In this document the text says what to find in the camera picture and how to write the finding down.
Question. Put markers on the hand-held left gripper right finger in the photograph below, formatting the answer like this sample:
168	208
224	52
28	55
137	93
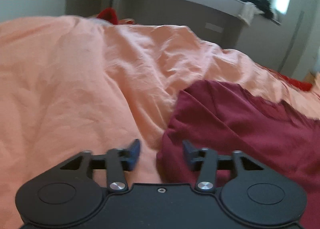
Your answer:
188	152

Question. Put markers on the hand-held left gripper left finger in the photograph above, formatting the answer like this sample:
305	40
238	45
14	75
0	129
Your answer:
134	152

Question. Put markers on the maroon small garment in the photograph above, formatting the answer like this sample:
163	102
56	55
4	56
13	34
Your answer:
240	129

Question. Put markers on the orange blanket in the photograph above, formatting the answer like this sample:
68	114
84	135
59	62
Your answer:
82	88

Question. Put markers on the white cabinet label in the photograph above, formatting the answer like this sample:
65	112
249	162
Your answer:
213	27

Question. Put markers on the red bed sheet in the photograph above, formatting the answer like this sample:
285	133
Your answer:
297	81

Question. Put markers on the red cloth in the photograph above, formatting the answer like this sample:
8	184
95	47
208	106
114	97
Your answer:
108	15

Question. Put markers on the grey window seat cabinet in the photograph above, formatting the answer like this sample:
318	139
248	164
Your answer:
190	8

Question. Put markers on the white cloth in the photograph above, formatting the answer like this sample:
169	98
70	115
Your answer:
248	11

